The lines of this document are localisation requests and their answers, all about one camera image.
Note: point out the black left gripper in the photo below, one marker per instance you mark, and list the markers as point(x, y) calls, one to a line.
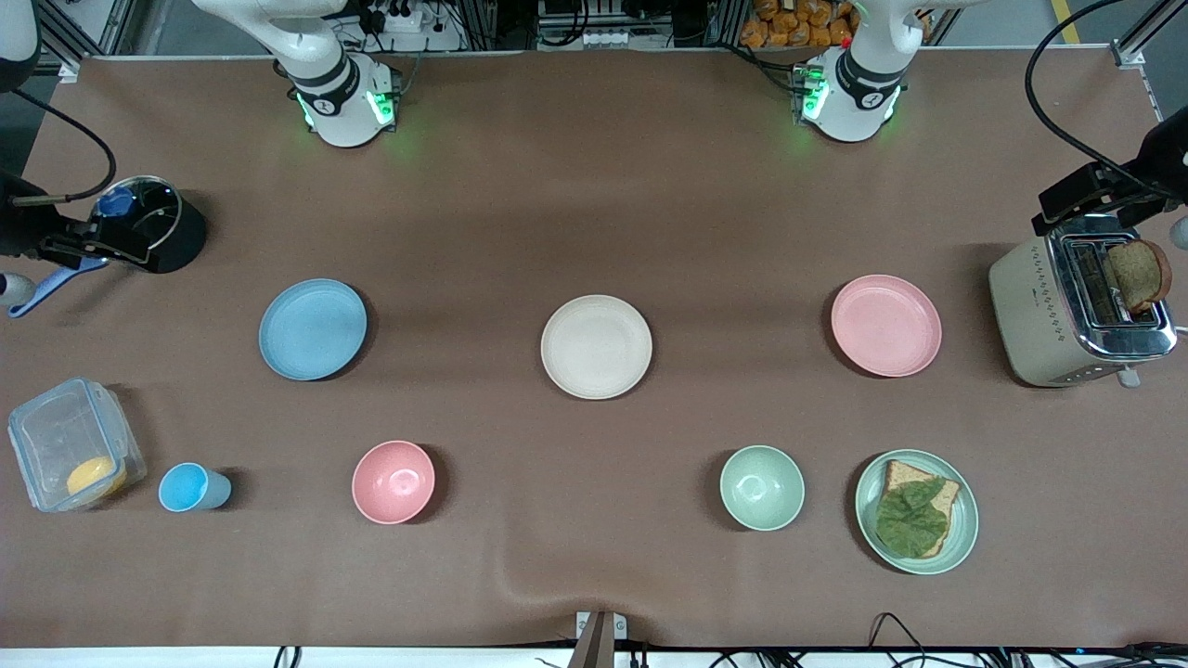
point(1154, 163)

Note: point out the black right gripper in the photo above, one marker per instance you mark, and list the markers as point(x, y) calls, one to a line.
point(20, 231)

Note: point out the blue plate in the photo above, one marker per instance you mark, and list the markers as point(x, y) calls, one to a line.
point(313, 329)

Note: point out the pink plate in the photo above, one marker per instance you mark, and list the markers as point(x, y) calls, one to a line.
point(886, 326)

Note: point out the black utensil holder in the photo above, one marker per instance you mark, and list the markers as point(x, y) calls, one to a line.
point(181, 237)

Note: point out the blue kitchen utensil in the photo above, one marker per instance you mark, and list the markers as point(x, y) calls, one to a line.
point(46, 288)

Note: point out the brown toast slice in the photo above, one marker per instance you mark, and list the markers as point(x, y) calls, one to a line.
point(1140, 274)

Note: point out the beige chrome toaster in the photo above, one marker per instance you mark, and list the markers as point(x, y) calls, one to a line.
point(1030, 315)

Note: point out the clear plastic container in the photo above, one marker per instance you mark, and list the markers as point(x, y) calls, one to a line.
point(56, 436)

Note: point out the yellow round food piece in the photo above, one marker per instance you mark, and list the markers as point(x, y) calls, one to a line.
point(96, 478)

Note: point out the blue cup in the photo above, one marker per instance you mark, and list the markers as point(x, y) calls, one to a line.
point(190, 488)

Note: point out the brown bread slice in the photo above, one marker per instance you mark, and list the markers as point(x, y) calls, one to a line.
point(902, 475)

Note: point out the orange snack bags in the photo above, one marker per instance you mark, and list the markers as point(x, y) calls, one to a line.
point(798, 23)

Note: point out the green plate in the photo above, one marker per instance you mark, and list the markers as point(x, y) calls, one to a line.
point(965, 529)

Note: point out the green lettuce leaf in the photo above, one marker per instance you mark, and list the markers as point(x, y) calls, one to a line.
point(910, 524)

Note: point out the pink bowl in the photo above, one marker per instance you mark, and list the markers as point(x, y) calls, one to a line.
point(393, 482)

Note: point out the white power strip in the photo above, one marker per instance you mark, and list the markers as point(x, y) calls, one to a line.
point(404, 17)

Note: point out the green bowl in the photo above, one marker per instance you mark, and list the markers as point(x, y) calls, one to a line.
point(762, 488)

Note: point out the beige plate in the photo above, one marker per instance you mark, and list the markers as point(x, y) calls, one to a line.
point(596, 347)

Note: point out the metal camera bracket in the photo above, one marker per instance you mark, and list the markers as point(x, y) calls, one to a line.
point(597, 640)

